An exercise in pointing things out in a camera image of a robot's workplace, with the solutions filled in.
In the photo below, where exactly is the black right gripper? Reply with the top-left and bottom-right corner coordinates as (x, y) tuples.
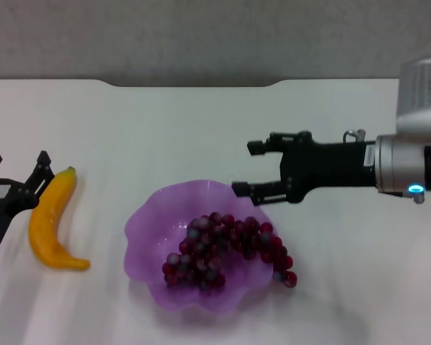
(231, 130), (377, 208)

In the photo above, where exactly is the silver metal clip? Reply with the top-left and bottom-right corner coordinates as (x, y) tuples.
(342, 128), (366, 144)

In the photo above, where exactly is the purple wavy plastic bowl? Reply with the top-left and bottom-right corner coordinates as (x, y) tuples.
(124, 178), (279, 318)

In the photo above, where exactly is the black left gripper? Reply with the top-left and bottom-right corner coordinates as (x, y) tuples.
(0, 149), (56, 254)

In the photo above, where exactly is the dark red grape bunch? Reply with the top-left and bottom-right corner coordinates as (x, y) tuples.
(161, 211), (298, 294)

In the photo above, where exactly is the yellow banana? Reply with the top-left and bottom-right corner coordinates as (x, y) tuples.
(27, 165), (91, 272)

